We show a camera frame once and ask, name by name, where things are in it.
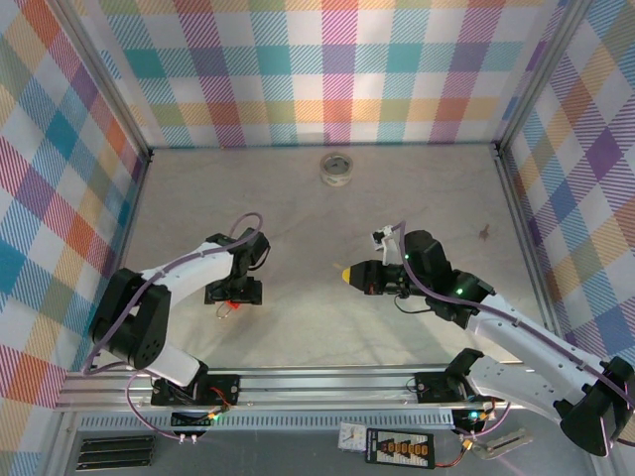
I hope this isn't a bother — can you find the small white clock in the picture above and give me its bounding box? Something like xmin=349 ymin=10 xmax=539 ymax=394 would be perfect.
xmin=337 ymin=419 xmax=367 ymax=453

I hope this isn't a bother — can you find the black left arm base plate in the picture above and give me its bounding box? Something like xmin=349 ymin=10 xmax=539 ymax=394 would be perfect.
xmin=151 ymin=374 xmax=242 ymax=407

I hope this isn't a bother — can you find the black ribbed strip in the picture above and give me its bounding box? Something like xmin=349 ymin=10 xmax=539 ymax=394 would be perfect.
xmin=80 ymin=435 xmax=154 ymax=446
xmin=80 ymin=445 xmax=154 ymax=457
xmin=80 ymin=456 xmax=154 ymax=469

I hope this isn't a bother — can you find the black controller board green light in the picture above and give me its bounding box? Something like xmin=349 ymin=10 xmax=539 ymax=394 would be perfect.
xmin=451 ymin=407 xmax=498 ymax=426
xmin=170 ymin=412 xmax=222 ymax=428

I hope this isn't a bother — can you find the black board with orange connectors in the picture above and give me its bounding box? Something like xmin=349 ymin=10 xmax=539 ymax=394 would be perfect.
xmin=365 ymin=429 xmax=436 ymax=468

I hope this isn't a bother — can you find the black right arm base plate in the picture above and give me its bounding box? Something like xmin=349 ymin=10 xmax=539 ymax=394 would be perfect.
xmin=414 ymin=371 xmax=477 ymax=404

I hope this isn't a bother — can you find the grey slotted cable duct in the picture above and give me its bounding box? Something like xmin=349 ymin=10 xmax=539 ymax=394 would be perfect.
xmin=78 ymin=410 xmax=455 ymax=430

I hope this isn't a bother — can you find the aluminium floor rail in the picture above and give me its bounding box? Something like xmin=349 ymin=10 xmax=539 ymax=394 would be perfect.
xmin=490 ymin=143 xmax=567 ymax=343
xmin=96 ymin=148 xmax=155 ymax=318

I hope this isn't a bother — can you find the slotted metal bracket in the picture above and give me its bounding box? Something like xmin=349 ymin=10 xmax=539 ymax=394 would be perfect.
xmin=473 ymin=427 xmax=535 ymax=460

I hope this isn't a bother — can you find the thin black cable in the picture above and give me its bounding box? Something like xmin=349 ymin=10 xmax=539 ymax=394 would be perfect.
xmin=394 ymin=291 xmax=434 ymax=315

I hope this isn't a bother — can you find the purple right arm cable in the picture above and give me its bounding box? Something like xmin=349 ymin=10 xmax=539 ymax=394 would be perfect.
xmin=391 ymin=220 xmax=635 ymax=447

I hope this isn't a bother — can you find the aluminium frame post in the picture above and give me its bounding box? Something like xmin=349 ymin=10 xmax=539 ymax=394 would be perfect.
xmin=54 ymin=0 xmax=155 ymax=165
xmin=493 ymin=0 xmax=596 ymax=155

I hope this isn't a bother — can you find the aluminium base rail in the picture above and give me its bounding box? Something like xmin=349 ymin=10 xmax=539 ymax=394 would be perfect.
xmin=53 ymin=365 xmax=522 ymax=413

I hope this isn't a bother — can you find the red and black wire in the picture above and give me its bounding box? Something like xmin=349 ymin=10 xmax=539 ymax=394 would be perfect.
xmin=434 ymin=438 xmax=475 ymax=470

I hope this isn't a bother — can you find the clear tape roll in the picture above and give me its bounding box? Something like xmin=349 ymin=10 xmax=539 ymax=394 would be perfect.
xmin=319 ymin=152 xmax=354 ymax=188

